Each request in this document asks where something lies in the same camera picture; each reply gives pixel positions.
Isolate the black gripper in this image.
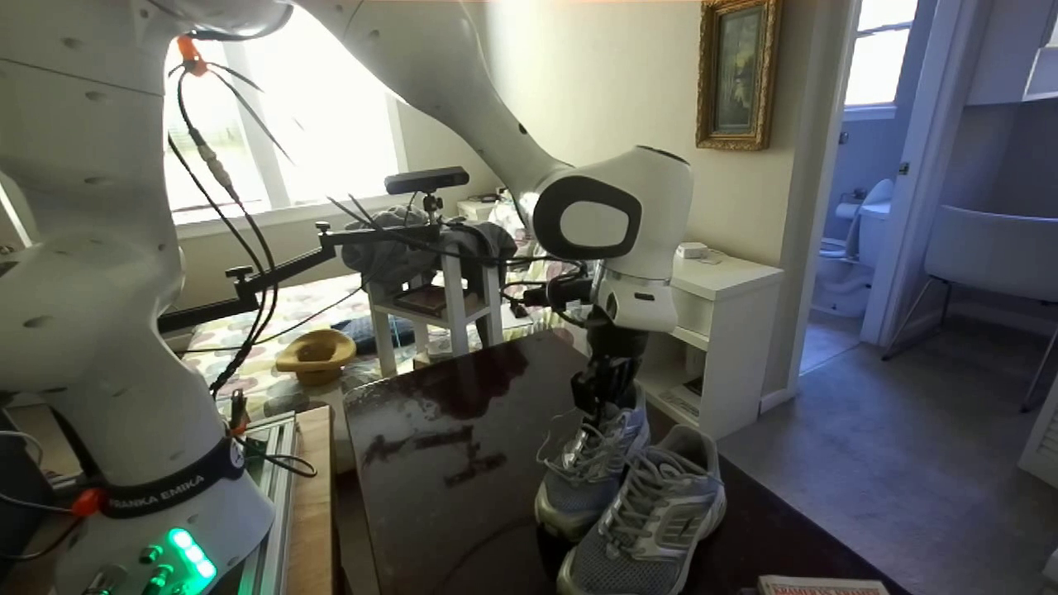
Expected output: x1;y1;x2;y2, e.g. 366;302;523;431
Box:
570;320;656;428

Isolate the blue grey running shoe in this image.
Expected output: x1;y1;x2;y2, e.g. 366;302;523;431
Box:
532;397;656;542
553;422;735;595

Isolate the white nightstand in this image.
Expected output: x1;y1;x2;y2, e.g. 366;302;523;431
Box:
637;247;788;441

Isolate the small white stool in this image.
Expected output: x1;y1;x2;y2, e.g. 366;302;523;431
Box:
365;245;510;382

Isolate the grey bag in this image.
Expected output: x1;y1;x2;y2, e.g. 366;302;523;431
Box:
341;214;521;295

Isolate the pale flat item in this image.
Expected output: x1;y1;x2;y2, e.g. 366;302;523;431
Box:
759;572;892;595

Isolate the yellow bowl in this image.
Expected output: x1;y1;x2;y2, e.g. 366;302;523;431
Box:
272;328;362;390

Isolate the white toilet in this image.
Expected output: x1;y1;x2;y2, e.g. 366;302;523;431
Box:
817;174;900;324

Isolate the gold framed painting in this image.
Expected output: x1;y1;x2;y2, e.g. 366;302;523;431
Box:
694;0;780;155

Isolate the large bright window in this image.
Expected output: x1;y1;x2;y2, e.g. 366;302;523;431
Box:
161;0;414;225

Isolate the white door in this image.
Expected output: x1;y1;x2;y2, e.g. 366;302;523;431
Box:
861;0;979;350

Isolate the small bright window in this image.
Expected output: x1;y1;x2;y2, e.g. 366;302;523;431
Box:
840;0;920;113

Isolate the black electronics box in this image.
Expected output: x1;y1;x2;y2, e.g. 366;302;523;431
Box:
0;407;55;557

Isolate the black stereo camera bar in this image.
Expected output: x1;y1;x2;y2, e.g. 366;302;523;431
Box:
382;162;472;203

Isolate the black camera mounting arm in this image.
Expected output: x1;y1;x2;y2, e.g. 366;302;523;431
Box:
160;212;443;333

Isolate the aluminium profile rail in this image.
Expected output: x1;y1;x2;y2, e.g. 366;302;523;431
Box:
231;407;305;595

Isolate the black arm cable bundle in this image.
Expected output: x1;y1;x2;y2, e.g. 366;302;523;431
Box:
161;29;292;399

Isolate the red handled clamp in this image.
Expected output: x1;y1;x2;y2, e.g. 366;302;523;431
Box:
222;387;256;448

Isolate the orange cable plug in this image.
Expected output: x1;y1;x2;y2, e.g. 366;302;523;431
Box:
65;483;108;522

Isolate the orange cable tie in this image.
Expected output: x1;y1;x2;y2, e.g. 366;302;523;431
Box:
177;29;212;79

